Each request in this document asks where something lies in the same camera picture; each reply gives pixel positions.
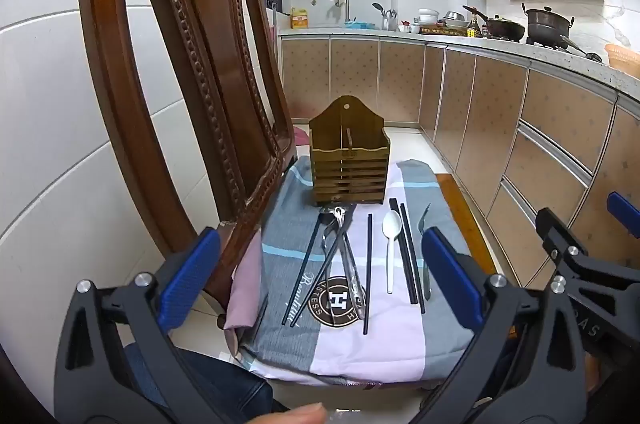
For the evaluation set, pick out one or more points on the steel bowl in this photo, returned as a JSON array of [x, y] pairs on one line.
[[455, 21]]

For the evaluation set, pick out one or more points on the woven basket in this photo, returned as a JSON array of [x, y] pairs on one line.
[[624, 59]]

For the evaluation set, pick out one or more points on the black chopstick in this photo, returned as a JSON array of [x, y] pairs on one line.
[[302, 269], [413, 264], [368, 274], [403, 254], [324, 266]]

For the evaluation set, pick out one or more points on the yellow plastic bottle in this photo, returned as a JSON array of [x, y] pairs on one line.
[[300, 19]]

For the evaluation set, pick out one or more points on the long metal spoon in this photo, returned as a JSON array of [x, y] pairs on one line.
[[353, 274]]

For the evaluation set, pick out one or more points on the person's leg in jeans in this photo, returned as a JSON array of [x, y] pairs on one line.
[[215, 379]]

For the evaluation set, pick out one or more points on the person's left hand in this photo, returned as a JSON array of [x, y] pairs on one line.
[[300, 415]]

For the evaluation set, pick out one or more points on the blue tray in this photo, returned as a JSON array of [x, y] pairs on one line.
[[357, 25]]

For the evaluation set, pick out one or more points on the white plastic spoon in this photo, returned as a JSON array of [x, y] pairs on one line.
[[391, 224]]

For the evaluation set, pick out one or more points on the dark lidded pot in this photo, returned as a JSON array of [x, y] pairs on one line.
[[547, 23]]

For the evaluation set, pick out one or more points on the short metal spoon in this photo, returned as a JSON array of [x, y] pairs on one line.
[[327, 218]]

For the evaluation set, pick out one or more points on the black wok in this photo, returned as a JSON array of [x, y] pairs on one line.
[[502, 27]]

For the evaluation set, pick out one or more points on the pink floor mat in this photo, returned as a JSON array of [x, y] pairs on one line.
[[300, 136]]

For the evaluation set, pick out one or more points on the wooden slatted utensil holder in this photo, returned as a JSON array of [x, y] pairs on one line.
[[350, 174]]

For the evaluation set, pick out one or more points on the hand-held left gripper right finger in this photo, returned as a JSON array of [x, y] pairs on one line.
[[452, 274]]

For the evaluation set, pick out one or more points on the metal kitchen faucet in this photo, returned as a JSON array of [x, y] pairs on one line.
[[345, 3]]

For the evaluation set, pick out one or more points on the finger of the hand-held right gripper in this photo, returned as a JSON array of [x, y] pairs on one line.
[[624, 214], [550, 226]]

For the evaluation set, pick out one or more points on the carved brown wooden chair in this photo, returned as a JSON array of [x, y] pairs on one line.
[[200, 53]]

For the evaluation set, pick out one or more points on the pink cloth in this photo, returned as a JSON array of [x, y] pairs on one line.
[[245, 289]]

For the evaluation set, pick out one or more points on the metal ladle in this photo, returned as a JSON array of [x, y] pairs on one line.
[[580, 49]]

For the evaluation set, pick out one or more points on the striped grey pink cushion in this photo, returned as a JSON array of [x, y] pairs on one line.
[[380, 344]]

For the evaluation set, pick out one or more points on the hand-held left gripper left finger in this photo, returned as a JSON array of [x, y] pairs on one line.
[[192, 279]]

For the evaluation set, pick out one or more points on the stack of white bowls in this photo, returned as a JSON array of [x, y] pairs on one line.
[[428, 17]]

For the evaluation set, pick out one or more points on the metal fork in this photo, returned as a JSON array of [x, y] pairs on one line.
[[426, 279]]

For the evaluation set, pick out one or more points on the dark sauce bottle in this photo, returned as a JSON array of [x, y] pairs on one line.
[[473, 28]]

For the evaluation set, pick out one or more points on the tan kitchen base cabinets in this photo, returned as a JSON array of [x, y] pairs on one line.
[[500, 113]]

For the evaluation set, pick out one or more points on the metal cup with ladles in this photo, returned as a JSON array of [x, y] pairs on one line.
[[386, 21]]

